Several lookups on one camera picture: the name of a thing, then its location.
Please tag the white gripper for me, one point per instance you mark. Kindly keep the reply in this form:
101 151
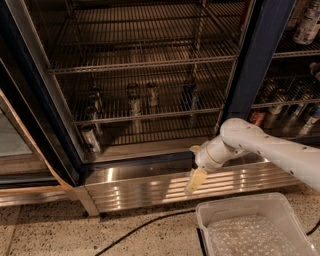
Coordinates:
202 160

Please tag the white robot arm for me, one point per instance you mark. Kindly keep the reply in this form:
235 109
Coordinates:
237 137

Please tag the dark blue can rear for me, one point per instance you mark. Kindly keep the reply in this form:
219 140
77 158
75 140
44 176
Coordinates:
190 97

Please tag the red can right compartment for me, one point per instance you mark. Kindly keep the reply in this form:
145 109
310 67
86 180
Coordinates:
256 117

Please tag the silver can middle rear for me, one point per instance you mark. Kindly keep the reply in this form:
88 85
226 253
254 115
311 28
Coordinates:
153 95

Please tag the silver can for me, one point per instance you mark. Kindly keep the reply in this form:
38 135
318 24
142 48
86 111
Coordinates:
90 138
153 95

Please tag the silver can right compartment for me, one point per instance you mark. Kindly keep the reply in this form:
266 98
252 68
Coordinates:
271 115

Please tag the can rear behind 7up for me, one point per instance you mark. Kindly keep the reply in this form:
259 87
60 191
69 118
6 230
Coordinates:
132 90

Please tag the silver can front left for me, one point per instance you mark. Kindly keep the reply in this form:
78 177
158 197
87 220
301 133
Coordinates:
90 138

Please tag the blue white can far right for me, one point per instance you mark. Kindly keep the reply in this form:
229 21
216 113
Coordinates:
310 120

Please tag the open glass fridge door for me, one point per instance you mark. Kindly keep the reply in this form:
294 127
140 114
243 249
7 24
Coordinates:
28 159

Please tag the clear plastic bin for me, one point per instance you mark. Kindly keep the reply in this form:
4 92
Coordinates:
256 225

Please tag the white bottle upper right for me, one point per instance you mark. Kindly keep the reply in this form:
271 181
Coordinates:
308 27

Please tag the lower wire fridge shelf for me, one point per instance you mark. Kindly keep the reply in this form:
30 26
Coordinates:
212 83

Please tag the wire fridge shelf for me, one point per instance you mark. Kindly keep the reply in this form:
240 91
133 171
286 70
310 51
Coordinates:
212 83
119 36

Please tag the dark blue fridge door frame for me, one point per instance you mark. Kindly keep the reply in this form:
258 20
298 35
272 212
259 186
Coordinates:
264 31

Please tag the upper wire fridge shelf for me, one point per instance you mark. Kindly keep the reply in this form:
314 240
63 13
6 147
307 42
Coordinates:
119 36

